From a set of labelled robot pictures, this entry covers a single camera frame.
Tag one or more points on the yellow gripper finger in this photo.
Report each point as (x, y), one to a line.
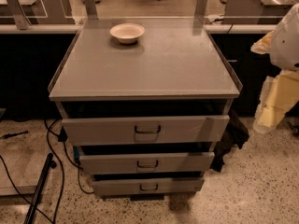
(263, 45)
(278, 96)

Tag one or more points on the grey drawer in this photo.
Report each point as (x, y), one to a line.
(145, 130)
(127, 187)
(146, 163)

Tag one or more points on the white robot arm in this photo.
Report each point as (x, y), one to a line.
(284, 52)

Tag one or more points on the grey top drawer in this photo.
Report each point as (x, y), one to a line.
(145, 130)

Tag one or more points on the grey drawer cabinet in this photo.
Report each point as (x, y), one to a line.
(174, 69)

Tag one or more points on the grey bottom drawer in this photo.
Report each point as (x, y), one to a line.
(127, 187)

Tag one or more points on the background desk right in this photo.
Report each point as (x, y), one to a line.
(256, 11)

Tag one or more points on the white bowl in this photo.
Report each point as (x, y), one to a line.
(127, 33)

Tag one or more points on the black pole on floor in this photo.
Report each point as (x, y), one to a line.
(38, 191)

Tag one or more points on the right metal post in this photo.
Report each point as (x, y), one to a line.
(200, 10)

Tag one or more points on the metal post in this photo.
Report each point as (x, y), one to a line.
(18, 15)
(90, 9)
(200, 10)

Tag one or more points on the middle metal post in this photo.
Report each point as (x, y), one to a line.
(90, 9)

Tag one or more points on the left metal post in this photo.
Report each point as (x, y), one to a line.
(18, 15)

